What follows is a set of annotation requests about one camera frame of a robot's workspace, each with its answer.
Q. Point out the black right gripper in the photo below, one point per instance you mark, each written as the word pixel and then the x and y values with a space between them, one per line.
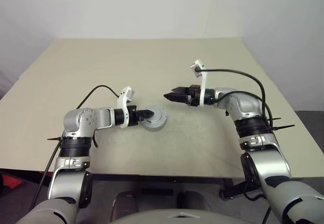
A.
pixel 194 96

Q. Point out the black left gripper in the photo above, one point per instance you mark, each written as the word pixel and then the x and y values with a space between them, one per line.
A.
pixel 132 115

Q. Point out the motor end cover with circuit board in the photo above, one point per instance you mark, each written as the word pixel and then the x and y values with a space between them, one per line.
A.
pixel 160 112

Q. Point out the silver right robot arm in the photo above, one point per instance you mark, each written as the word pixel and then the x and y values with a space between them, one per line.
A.
pixel 240 105

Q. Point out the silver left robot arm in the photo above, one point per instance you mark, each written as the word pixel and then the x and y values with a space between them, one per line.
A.
pixel 83 117

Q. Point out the dark rounded shape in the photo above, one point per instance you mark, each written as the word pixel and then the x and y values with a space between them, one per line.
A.
pixel 125 201

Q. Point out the black zip tie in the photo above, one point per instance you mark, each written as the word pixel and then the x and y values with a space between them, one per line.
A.
pixel 276 118
pixel 54 139
pixel 286 127

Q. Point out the grey robot torso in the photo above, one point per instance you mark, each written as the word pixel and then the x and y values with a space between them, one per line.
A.
pixel 182 217

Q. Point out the red object under table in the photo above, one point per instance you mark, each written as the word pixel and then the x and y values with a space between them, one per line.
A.
pixel 11 181

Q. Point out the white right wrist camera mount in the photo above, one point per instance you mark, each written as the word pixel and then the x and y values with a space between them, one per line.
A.
pixel 203 87

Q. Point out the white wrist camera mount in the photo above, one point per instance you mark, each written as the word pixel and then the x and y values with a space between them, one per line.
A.
pixel 121 102
pixel 203 87

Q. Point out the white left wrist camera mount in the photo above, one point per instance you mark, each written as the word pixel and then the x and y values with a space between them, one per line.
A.
pixel 121 102

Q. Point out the black table frame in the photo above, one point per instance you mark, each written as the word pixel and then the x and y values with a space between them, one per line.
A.
pixel 152 179

